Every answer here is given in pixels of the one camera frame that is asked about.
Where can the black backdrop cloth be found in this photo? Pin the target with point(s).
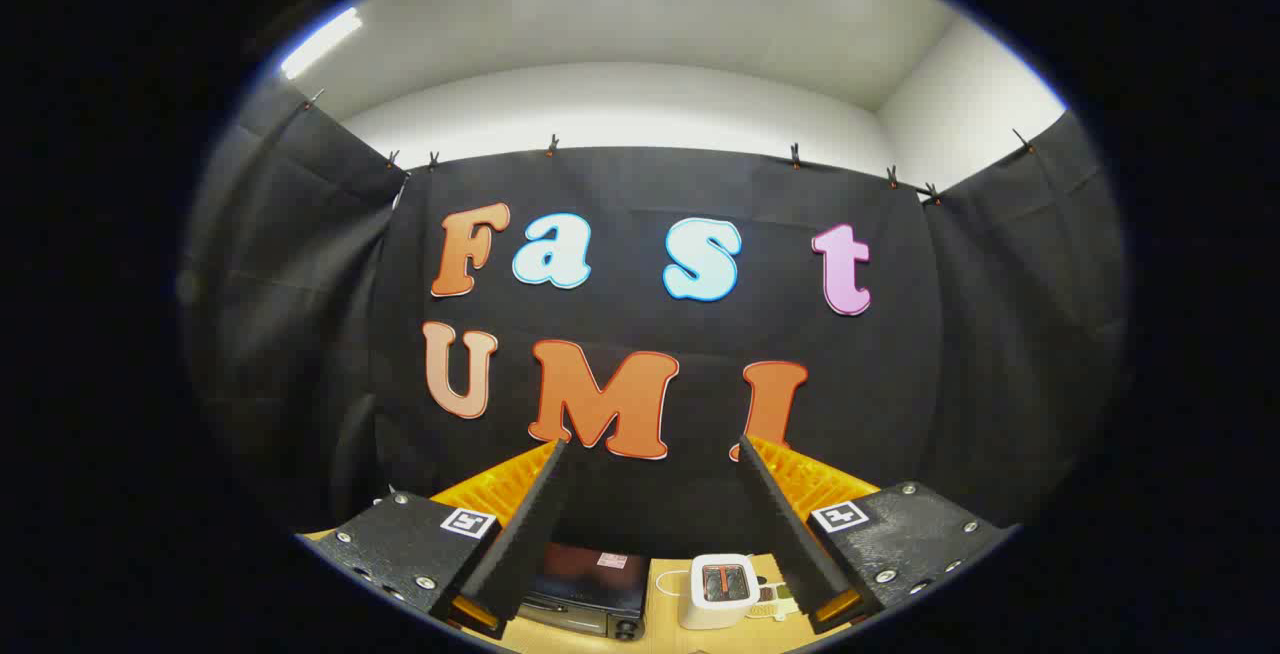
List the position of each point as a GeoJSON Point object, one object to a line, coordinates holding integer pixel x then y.
{"type": "Point", "coordinates": [640, 184]}

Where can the black toaster oven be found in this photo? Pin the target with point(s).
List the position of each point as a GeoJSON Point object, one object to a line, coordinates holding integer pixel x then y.
{"type": "Point", "coordinates": [585, 579]}

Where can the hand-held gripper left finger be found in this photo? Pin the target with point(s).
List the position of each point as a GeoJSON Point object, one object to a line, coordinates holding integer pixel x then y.
{"type": "Point", "coordinates": [530, 524]}

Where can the row of black cloth clamps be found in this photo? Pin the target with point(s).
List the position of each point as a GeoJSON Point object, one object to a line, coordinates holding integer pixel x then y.
{"type": "Point", "coordinates": [551, 145]}

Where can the white divided bean dish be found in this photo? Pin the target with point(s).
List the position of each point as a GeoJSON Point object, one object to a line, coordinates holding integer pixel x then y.
{"type": "Point", "coordinates": [775, 606]}

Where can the long ceiling light panel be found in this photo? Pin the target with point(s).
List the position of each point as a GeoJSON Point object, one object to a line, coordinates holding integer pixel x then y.
{"type": "Point", "coordinates": [320, 42]}

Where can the white pop-up toaster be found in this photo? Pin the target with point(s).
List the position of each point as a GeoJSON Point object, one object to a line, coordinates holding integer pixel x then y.
{"type": "Point", "coordinates": [722, 609]}

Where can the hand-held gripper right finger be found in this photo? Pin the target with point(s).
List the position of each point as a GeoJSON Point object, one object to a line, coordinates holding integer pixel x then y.
{"type": "Point", "coordinates": [785, 534]}

